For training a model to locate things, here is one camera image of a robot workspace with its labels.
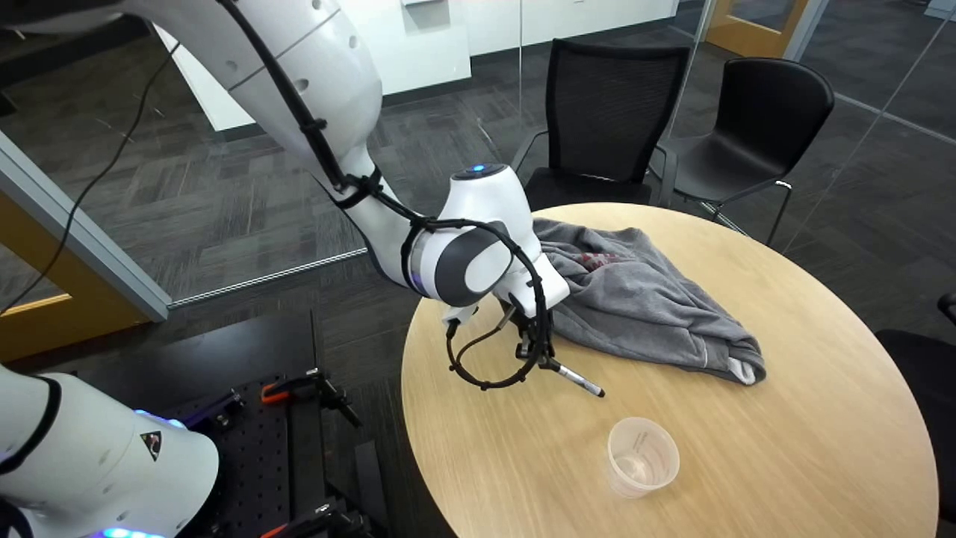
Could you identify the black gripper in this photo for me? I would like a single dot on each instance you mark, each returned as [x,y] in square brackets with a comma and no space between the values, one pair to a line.
[536,330]

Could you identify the black and silver marker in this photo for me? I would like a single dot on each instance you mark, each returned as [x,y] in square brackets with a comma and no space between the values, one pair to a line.
[581,381]

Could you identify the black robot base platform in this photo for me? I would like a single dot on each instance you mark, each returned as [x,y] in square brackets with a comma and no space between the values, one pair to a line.
[227,347]

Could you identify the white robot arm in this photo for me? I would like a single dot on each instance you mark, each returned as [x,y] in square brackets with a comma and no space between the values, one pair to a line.
[318,61]

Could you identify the translucent plastic measuring cup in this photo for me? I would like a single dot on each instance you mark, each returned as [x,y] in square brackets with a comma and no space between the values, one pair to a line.
[644,459]

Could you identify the grey hoodie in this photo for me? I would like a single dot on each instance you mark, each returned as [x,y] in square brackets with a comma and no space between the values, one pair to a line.
[645,301]

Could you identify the black perforated mounting board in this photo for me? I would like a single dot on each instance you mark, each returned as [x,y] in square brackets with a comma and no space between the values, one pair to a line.
[255,468]

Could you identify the black mesh office chair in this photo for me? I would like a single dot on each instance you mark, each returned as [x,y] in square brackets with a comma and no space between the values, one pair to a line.
[928,420]

